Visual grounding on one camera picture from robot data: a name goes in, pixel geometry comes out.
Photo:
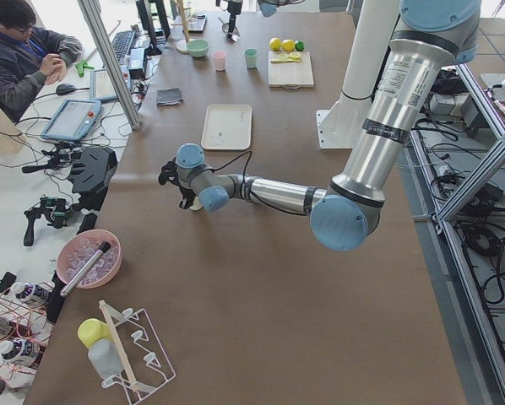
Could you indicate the black keyboard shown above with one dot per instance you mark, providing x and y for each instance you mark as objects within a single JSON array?
[{"x": 122, "y": 42}]

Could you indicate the black computer mouse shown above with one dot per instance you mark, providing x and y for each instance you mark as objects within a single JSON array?
[{"x": 65, "y": 89}]

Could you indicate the folded grey cloth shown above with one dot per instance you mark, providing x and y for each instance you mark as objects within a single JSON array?
[{"x": 166, "y": 97}]

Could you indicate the mint green bowl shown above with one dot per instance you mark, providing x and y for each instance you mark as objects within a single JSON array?
[{"x": 198, "y": 48}]

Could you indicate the blue teach pendant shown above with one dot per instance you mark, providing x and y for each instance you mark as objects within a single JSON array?
[
  {"x": 101, "y": 88},
  {"x": 73, "y": 120}
]

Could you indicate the cream plastic tray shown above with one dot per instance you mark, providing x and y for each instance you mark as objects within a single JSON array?
[{"x": 227, "y": 128}]

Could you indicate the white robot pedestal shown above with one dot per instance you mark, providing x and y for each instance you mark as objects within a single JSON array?
[{"x": 340, "y": 126}]

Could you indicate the green lime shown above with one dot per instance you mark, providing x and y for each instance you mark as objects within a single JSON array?
[{"x": 300, "y": 45}]

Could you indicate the clear cup on rack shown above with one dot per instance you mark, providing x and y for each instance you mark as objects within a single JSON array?
[{"x": 105, "y": 359}]

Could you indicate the aluminium frame post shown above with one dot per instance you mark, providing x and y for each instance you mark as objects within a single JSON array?
[{"x": 91, "y": 12}]

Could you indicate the seated person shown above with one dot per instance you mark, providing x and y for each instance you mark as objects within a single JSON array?
[{"x": 30, "y": 57}]

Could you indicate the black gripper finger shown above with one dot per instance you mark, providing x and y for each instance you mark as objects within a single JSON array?
[{"x": 187, "y": 199}]

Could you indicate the lemon slices on board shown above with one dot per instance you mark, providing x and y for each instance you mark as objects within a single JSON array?
[{"x": 286, "y": 57}]

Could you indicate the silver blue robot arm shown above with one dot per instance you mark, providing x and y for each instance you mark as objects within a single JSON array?
[{"x": 429, "y": 36}]

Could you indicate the pink cup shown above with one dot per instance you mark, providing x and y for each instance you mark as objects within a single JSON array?
[{"x": 219, "y": 60}]

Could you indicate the yellow cup on rack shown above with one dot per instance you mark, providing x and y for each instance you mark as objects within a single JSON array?
[{"x": 91, "y": 331}]

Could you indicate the steel ice scoop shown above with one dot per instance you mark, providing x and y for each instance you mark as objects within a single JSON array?
[{"x": 230, "y": 30}]

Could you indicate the cream white cup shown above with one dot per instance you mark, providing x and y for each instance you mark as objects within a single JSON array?
[{"x": 196, "y": 205}]

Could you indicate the steel muddler in bowl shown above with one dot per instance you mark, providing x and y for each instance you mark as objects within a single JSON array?
[{"x": 77, "y": 278}]

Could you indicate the wooden cutting board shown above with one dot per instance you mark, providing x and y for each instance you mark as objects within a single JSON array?
[{"x": 291, "y": 75}]

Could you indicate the mint green cup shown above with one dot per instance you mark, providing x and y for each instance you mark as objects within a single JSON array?
[{"x": 251, "y": 58}]

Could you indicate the yellow lemon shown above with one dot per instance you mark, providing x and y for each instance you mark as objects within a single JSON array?
[
  {"x": 288, "y": 45},
  {"x": 275, "y": 44}
]

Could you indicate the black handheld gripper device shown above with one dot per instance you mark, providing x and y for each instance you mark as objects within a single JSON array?
[{"x": 57, "y": 211}]

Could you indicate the white wire cup rack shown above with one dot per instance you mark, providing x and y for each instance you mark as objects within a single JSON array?
[{"x": 146, "y": 365}]

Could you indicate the wooden mug tree stand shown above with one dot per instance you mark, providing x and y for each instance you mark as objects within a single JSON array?
[{"x": 182, "y": 44}]

